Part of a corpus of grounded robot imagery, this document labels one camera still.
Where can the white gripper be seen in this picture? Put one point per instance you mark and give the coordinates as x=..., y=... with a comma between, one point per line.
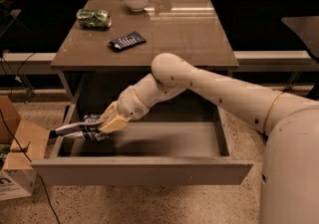
x=131, y=104

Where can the blue chip bag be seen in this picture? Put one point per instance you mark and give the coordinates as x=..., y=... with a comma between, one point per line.
x=87, y=129

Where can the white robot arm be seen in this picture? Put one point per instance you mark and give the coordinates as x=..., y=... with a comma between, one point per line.
x=260, y=107

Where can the white robot base body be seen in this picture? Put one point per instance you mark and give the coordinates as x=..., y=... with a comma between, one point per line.
x=290, y=173

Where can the open grey top drawer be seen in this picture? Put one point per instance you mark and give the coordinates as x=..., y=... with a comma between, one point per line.
x=184, y=141

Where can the grey cabinet with top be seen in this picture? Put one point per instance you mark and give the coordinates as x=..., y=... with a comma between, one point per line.
x=188, y=28

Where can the small dark blue snack packet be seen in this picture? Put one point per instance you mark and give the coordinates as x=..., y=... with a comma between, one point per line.
x=128, y=41

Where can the brown cardboard box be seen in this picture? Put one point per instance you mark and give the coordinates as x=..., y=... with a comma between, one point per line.
x=26, y=141

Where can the green soda can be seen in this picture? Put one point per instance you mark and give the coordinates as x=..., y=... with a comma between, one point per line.
x=90, y=18

